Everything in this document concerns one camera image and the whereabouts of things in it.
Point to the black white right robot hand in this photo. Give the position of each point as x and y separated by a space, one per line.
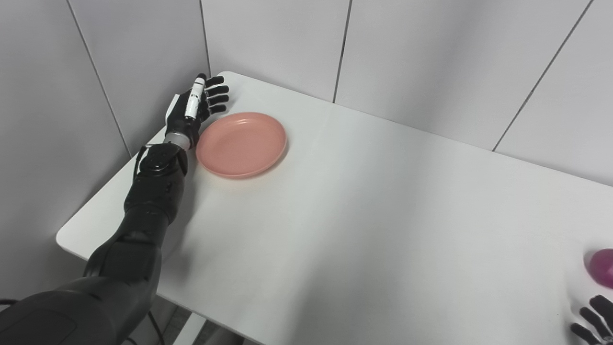
596 321

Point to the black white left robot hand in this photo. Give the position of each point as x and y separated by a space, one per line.
189 112

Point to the purple red onion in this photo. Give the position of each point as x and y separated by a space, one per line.
603 267

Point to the pink round plate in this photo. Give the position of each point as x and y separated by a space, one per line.
240 143

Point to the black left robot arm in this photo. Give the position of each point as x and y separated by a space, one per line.
134 230

